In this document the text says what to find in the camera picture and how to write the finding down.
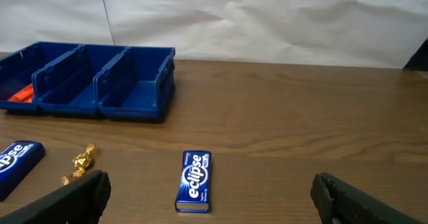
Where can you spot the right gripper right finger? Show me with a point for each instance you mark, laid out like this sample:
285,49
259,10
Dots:
351,207

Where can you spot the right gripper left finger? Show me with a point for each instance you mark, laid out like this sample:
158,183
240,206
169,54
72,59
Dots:
67,204

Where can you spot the gold candy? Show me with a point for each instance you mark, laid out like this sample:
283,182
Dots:
72,176
83,160

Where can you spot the blue candy pack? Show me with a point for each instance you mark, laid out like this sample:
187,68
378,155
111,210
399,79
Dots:
16,164
195,180

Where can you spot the orange candy box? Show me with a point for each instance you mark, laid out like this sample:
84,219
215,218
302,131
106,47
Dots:
29,99
21,92

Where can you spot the blue tray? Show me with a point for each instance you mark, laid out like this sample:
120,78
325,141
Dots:
140,97

